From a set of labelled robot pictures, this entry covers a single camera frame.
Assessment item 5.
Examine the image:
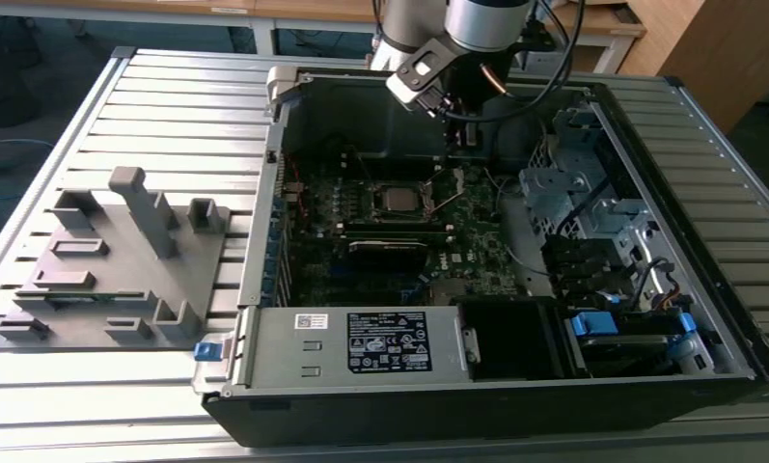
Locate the metal socket cover frame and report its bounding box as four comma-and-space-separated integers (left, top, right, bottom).
420, 166, 468, 194

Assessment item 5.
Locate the metal wire locking lever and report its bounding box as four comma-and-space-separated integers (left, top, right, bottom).
348, 152, 377, 188
431, 184, 469, 212

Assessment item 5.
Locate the silver CPU plate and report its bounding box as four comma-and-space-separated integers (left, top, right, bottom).
383, 186, 423, 212

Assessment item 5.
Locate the metal CPU socket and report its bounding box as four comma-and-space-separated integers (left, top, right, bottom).
369, 180, 440, 223

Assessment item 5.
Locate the black RAM slot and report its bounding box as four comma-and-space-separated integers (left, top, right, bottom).
341, 228, 453, 241
339, 219, 449, 232

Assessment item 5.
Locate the silver metal drive cage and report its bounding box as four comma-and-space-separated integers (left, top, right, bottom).
516, 103, 662, 271

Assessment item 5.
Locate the wooden top desk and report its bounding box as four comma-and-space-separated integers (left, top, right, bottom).
0, 0, 275, 54
272, 0, 647, 73

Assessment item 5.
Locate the grey case latch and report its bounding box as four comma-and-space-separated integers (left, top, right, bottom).
264, 66, 313, 120

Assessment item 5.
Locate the green motherboard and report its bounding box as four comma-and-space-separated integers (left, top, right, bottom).
271, 153, 539, 308

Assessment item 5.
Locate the black graphics card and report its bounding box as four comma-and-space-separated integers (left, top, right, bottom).
347, 238, 433, 286

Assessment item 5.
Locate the wooden cabinet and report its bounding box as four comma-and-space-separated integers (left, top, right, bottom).
618, 0, 769, 134

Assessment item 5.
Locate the black disk bay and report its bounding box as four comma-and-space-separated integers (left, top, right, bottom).
540, 235, 636, 310

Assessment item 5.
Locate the black plastic shroud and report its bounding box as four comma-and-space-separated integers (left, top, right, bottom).
457, 298, 568, 382

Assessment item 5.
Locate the blue disk carrier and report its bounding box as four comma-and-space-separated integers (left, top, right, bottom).
567, 311, 704, 380

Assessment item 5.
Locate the black power supply label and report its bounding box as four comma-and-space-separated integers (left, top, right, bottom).
347, 311, 431, 373

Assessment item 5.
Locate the white barcode sticker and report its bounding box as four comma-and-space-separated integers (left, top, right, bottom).
292, 312, 328, 332

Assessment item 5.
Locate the black hard disk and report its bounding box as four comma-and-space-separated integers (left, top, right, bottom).
579, 336, 672, 377

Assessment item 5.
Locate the grey power supply unit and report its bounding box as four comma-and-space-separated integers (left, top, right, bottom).
225, 304, 481, 390

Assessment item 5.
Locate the grey plastic parts rack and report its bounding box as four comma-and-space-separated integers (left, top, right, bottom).
0, 166, 235, 351

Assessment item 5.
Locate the black open PC case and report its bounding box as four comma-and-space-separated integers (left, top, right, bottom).
189, 65, 769, 449

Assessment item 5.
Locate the green RAM stick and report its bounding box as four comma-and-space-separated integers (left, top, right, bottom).
45, 291, 118, 308

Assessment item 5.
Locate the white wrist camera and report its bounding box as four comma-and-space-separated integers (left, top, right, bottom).
384, 38, 456, 120

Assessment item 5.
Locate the black looped case cable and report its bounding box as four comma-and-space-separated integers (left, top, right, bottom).
491, 108, 547, 176

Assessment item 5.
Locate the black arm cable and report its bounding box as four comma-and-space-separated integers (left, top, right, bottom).
440, 0, 586, 122

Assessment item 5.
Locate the grey braided wire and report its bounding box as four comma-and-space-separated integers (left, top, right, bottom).
484, 168, 528, 206

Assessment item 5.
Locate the black drive data cable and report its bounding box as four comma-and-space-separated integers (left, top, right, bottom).
554, 176, 614, 237

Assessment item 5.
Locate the black drive power cable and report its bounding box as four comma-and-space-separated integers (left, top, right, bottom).
631, 257, 684, 314

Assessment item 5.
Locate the blue floor cable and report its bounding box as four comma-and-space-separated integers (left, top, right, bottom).
0, 137, 57, 151

